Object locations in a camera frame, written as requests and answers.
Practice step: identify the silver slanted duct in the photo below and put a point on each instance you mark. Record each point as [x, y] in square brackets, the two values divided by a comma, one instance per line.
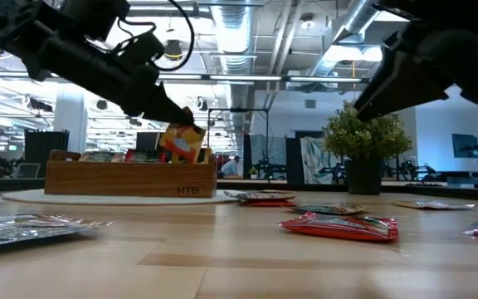
[359, 16]

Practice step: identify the silver ventilation duct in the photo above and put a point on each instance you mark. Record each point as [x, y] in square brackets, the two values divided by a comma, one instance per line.
[239, 33]

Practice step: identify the black aluminium table frame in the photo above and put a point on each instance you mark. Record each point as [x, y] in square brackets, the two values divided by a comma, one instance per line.
[430, 192]

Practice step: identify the black panel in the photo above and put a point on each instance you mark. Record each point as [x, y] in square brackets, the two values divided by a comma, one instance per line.
[293, 162]

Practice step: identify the person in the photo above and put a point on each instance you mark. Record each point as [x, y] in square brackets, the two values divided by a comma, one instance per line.
[230, 167]

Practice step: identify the white round plate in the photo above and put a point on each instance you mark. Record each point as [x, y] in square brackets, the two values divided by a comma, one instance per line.
[98, 199]

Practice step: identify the patterned cloth sheet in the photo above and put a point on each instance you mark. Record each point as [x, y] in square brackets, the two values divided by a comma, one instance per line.
[315, 162]

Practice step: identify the background black robot arm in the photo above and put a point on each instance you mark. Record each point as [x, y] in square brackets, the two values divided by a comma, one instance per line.
[270, 168]

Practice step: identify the ceiling light strip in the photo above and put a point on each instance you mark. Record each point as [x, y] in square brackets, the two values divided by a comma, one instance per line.
[255, 77]

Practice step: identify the grey wall vent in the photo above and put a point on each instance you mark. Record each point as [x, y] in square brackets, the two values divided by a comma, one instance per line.
[310, 104]

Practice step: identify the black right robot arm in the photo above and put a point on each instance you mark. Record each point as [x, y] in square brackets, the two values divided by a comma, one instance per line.
[450, 10]

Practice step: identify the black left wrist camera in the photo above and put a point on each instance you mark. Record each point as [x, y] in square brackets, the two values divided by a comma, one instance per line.
[139, 47]

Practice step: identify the white column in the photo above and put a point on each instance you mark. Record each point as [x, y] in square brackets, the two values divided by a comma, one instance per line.
[71, 124]

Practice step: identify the grey background desk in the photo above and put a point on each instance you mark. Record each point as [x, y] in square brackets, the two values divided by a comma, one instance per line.
[463, 179]

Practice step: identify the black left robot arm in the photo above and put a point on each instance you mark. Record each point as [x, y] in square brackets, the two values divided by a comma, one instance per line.
[11, 29]

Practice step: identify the wooden tea box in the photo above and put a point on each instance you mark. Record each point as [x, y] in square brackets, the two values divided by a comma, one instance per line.
[118, 180]

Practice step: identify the black desk monitor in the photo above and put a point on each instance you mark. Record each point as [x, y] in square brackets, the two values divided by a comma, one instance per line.
[147, 141]

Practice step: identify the green potted plant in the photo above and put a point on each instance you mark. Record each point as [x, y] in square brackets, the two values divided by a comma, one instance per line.
[365, 141]

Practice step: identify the black cabinet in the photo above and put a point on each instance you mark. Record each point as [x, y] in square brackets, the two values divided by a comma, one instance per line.
[46, 149]

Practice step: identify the round ceiling lamp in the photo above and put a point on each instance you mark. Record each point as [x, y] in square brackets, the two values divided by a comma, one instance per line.
[307, 23]

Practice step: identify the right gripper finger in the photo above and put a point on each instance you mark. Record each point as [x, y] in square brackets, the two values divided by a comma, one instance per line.
[401, 87]

